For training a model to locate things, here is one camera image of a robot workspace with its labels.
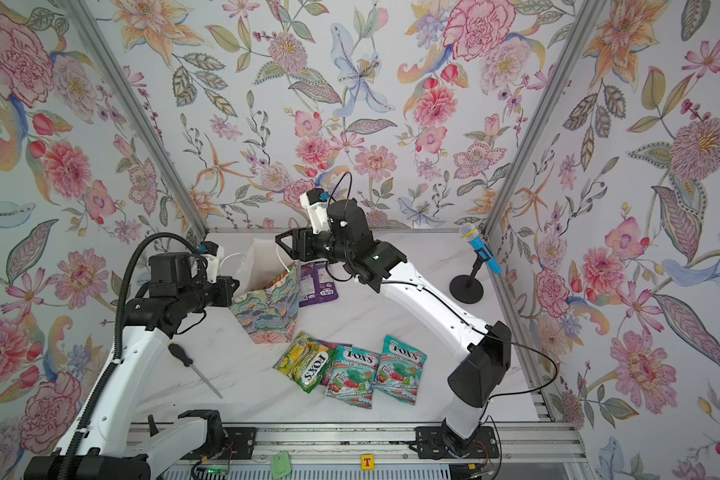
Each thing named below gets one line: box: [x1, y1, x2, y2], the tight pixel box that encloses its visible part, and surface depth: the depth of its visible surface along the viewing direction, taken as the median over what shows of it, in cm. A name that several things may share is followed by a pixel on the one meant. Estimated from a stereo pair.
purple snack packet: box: [299, 261, 339, 308], surface depth 103 cm
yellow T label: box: [361, 454, 375, 470], surface depth 72 cm
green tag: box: [270, 451, 291, 479], surface depth 73 cm
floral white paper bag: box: [229, 238, 301, 344], surface depth 82 cm
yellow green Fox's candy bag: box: [276, 331, 336, 394], surface depth 84 cm
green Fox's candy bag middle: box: [323, 345, 381, 409], surface depth 83 cm
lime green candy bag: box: [272, 330, 325, 391], surface depth 84 cm
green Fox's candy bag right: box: [374, 335, 427, 405], surface depth 84 cm
